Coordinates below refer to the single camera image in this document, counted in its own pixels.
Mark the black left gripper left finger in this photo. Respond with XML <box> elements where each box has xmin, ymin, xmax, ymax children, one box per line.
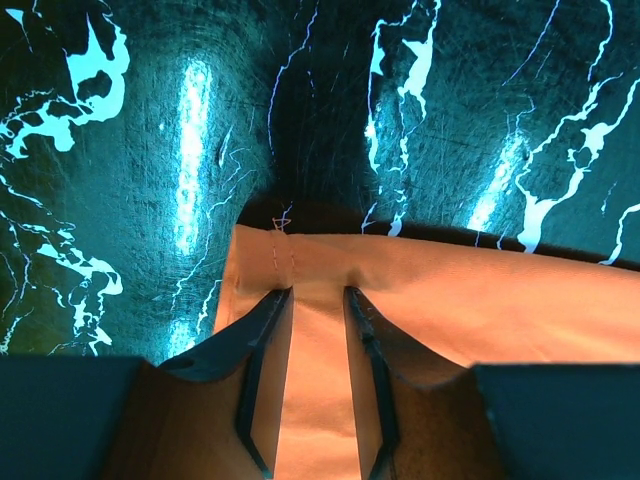
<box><xmin>1</xmin><ymin>290</ymin><xmax>294</xmax><ymax>479</ymax></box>

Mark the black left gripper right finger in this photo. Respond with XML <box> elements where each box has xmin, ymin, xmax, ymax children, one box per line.
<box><xmin>343</xmin><ymin>287</ymin><xmax>639</xmax><ymax>479</ymax></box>

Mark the orange t-shirt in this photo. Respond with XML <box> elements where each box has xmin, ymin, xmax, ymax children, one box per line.
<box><xmin>216</xmin><ymin>225</ymin><xmax>639</xmax><ymax>479</ymax></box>

